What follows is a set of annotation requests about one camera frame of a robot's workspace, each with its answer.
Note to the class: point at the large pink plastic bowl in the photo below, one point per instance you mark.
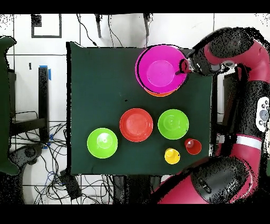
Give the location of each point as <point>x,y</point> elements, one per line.
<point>160,71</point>

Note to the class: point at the large orange plastic bowl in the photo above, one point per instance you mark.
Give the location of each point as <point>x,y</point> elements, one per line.
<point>161,95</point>

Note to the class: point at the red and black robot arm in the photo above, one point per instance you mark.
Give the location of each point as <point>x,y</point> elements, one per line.
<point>246,154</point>

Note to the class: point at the black metal stand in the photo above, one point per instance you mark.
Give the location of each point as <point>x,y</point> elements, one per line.
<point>214,95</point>
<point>43,95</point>

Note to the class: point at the green plastic bowl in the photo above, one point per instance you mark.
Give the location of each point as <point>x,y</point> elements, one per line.
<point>173,124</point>
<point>102,143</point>

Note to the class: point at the black tripod leg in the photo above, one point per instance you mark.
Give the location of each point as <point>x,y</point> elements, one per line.
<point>147,25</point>
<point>98,27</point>

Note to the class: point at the red-orange plastic bowl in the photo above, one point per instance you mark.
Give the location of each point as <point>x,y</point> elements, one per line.
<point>136,124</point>

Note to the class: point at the orange-red plastic cup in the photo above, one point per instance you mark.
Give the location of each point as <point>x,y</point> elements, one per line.
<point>195,148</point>

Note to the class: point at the yellow plastic cup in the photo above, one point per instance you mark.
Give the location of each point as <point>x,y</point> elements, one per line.
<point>172,156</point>

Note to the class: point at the dark green table cloth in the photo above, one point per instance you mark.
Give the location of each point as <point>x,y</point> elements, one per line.
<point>95,84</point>

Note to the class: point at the blue tape strip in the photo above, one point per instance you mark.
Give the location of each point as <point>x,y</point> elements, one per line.
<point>49,75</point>

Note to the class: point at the neighbouring green table cloth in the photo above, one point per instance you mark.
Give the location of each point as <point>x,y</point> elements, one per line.
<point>4,105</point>
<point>268,167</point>

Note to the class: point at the black power strip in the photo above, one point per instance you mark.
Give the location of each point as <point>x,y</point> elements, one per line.
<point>70,186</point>

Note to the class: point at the black square floor frame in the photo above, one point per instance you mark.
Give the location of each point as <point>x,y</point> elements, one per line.
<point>36,21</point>

